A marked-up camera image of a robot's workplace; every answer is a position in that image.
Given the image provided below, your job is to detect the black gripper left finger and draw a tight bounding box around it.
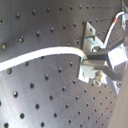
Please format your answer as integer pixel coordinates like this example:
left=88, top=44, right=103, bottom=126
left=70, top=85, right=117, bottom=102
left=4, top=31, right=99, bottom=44
left=82, top=40, right=127, bottom=65

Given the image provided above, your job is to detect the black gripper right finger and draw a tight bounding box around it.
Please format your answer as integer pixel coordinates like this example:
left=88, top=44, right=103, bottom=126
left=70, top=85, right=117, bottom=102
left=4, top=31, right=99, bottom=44
left=103, top=66, right=124, bottom=81

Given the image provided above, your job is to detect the upper metal cable clip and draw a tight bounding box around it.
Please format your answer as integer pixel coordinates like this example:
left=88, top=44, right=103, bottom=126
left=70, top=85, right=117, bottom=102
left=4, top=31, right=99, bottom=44
left=82, top=22, right=103, bottom=52

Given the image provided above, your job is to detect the metal cable clip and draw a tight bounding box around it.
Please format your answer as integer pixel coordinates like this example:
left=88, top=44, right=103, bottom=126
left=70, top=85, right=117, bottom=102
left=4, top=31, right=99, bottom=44
left=82, top=22, right=103, bottom=52
left=78, top=65, right=107, bottom=87

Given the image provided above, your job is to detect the lower metal cable clip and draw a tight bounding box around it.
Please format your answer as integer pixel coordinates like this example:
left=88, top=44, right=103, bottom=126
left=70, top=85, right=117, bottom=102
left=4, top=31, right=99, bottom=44
left=78, top=65, right=107, bottom=87

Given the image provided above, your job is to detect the white cable with red band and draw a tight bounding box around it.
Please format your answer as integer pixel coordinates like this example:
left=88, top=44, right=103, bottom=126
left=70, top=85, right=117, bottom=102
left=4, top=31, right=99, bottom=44
left=102, top=11, right=126, bottom=49

